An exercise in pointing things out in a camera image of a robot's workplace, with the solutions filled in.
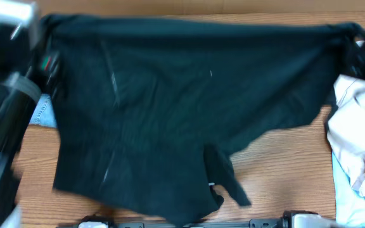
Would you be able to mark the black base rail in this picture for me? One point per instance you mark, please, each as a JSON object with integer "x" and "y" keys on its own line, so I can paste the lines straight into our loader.
{"x": 289, "y": 219}

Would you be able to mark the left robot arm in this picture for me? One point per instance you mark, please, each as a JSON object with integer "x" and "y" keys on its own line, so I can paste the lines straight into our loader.
{"x": 20, "y": 90}

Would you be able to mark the folded blue denim shorts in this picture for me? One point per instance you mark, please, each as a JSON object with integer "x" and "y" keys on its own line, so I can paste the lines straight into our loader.
{"x": 43, "y": 114}

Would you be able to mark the light blue garment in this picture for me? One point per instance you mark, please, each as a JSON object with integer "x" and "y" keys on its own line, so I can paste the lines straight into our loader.
{"x": 350, "y": 207}

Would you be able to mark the black shorts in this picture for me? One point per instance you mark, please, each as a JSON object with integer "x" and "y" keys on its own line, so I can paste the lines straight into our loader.
{"x": 151, "y": 109}

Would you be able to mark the light pink shorts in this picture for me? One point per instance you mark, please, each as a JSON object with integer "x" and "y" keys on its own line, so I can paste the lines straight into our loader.
{"x": 346, "y": 130}

